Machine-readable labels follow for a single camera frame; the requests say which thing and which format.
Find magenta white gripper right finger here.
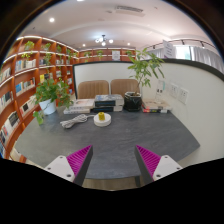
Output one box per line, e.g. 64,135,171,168
134,145,182,185

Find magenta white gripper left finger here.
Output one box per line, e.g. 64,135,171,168
45,145,93,186

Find yellow charger plug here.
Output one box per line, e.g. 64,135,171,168
98,112,105,121

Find book stack at right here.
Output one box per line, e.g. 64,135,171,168
142,99,172,113

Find white flat book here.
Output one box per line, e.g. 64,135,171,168
64,99,95,114

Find stack of dark books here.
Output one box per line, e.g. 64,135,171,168
93,94,124,112

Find green plant in white pot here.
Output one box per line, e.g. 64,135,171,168
33,79,72,125

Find left tan chair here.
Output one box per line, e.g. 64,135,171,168
78,80,109,99

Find tan chair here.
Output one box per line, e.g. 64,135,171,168
78,80,109,99
110,79,140,96

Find right tan chair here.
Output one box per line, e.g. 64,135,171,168
110,79,140,96

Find tall plant in black pot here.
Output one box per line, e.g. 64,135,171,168
124,48,164,112

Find orange wooden bookshelf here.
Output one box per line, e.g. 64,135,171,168
0,35,79,159

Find white hanging sign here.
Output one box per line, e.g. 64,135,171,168
163,41,174,58

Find ceiling chandelier lamp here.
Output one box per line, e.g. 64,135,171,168
95,35,113,46

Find coiled white cable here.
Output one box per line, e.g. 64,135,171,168
59,113,97,130

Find white wall outlet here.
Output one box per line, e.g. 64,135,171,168
178,88,189,104

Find white wall switch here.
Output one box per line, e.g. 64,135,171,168
170,83,178,98

